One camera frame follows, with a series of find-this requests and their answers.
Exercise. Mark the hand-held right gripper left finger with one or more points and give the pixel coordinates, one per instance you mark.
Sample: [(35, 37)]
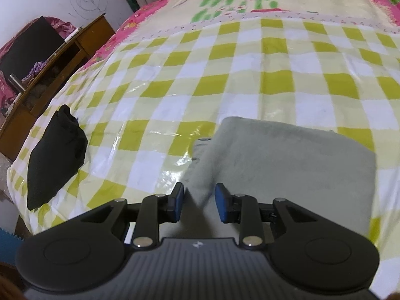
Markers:
[(180, 200)]

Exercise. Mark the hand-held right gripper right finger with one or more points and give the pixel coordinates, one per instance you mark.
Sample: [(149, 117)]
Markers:
[(220, 203)]

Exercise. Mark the grey pants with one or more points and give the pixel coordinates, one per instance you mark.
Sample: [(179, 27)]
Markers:
[(281, 165)]

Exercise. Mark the black folded garment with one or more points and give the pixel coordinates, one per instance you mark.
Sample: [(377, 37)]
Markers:
[(53, 162)]

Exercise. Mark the yellow checkered bed sheet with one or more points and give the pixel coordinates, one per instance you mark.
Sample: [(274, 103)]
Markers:
[(237, 68)]

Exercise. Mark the wooden cabinet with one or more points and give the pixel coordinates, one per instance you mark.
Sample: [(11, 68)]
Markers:
[(78, 47)]

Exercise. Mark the metal flask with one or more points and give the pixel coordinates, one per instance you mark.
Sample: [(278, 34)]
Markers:
[(17, 82)]

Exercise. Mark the pink patterned cloth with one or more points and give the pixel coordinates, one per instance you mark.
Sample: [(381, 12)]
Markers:
[(62, 26)]

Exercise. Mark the black television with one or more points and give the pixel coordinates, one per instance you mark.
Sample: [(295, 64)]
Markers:
[(31, 47)]

